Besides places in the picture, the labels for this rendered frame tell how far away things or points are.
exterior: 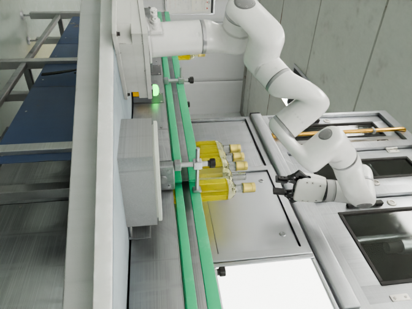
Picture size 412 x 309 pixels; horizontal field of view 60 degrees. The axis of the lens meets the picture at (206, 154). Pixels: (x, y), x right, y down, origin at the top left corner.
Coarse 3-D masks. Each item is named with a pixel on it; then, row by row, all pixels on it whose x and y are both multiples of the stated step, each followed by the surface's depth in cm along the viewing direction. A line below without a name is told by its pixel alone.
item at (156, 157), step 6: (156, 126) 89; (156, 132) 87; (156, 138) 85; (156, 144) 83; (156, 150) 81; (156, 156) 80; (156, 162) 80; (156, 168) 81; (156, 174) 82; (156, 180) 83; (156, 186) 85; (156, 192) 87; (156, 198) 88; (156, 204) 89; (156, 210) 90
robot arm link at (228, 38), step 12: (204, 24) 99; (216, 24) 103; (228, 24) 98; (204, 36) 99; (216, 36) 100; (228, 36) 101; (240, 36) 99; (204, 48) 101; (216, 48) 102; (228, 48) 103; (240, 48) 103
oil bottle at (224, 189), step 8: (200, 184) 119; (208, 184) 119; (216, 184) 119; (224, 184) 120; (232, 184) 120; (208, 192) 118; (216, 192) 118; (224, 192) 119; (232, 192) 119; (208, 200) 120
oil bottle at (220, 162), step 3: (204, 159) 130; (207, 159) 130; (216, 159) 130; (219, 159) 130; (222, 159) 130; (225, 159) 130; (216, 162) 128; (219, 162) 128; (222, 162) 129; (225, 162) 129; (228, 162) 131; (216, 165) 127; (219, 165) 127; (222, 165) 127; (225, 165) 128; (228, 165) 129; (228, 168) 129
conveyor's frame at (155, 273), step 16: (160, 64) 168; (160, 80) 154; (144, 112) 131; (160, 112) 131; (160, 128) 122; (160, 144) 115; (160, 160) 108; (160, 224) 100; (176, 224) 100; (144, 240) 95; (160, 240) 95; (176, 240) 95; (144, 256) 91; (160, 256) 91; (176, 256) 91; (144, 272) 87; (160, 272) 87; (176, 272) 87; (144, 288) 83; (160, 288) 84; (176, 288) 84; (144, 304) 80; (160, 304) 80; (176, 304) 80
